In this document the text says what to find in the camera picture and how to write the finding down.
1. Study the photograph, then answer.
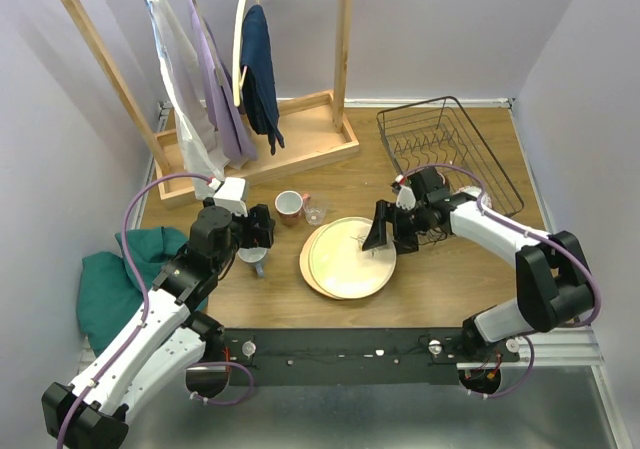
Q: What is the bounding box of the pink mug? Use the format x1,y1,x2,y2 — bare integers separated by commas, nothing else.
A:
274,190,310,227

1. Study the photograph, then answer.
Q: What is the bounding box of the lavender hanging garment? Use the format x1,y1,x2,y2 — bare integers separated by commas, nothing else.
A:
188,0,257,170

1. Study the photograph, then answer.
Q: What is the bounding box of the black wire dish rack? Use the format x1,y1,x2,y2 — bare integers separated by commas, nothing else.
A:
376,96,524,216

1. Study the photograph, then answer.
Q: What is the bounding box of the navy hanging garment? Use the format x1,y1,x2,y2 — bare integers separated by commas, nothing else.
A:
241,4,285,155

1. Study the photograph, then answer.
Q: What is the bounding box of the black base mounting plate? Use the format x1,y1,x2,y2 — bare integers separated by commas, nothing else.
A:
204,328,519,387

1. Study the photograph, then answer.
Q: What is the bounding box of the green cloth pile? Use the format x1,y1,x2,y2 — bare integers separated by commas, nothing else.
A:
76,227,187,356

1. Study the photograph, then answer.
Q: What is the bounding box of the cream round hanger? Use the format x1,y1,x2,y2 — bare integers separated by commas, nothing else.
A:
231,0,261,107

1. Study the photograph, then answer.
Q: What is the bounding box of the cream plate with branch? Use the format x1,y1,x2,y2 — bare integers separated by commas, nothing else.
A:
308,217,397,300

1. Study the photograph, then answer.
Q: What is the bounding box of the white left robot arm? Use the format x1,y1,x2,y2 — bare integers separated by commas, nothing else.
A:
42,204,275,448

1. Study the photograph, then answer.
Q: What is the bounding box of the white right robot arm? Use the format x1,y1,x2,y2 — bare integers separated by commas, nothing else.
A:
361,163,601,361

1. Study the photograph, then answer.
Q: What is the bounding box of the clear drinking glass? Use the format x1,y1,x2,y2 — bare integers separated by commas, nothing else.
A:
303,194,328,226

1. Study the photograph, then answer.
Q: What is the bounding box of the wooden clothes rack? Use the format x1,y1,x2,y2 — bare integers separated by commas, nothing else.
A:
61,0,359,207

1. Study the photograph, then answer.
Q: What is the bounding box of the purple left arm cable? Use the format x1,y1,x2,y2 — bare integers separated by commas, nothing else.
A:
54,172,254,449

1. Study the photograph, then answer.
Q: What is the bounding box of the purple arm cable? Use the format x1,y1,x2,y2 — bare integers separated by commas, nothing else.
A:
404,163,601,400
54,172,254,449

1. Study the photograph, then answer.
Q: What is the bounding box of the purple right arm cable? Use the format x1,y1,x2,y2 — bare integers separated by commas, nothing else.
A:
404,163,601,400

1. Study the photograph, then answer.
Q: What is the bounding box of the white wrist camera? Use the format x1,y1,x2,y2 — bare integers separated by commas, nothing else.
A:
208,177,249,216
391,175,416,211

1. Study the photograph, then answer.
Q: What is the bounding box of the orange rimmed bird plate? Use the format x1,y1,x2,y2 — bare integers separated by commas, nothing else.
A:
299,225,338,300

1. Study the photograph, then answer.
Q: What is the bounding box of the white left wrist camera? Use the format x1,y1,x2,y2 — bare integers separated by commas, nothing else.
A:
208,177,249,216

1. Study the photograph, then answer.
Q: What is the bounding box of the white hanging garment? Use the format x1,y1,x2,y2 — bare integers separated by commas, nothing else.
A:
146,0,229,182

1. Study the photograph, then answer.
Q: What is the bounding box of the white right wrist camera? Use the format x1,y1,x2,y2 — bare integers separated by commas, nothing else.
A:
391,175,416,211

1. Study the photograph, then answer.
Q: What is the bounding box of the grey blue mug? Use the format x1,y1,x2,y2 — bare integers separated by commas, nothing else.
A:
237,247,268,278

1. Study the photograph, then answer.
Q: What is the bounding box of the dark ceramic bowl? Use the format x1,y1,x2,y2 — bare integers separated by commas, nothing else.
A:
436,168,451,190

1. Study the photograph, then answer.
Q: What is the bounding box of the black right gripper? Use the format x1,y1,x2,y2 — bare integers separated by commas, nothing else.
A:
361,198,429,257

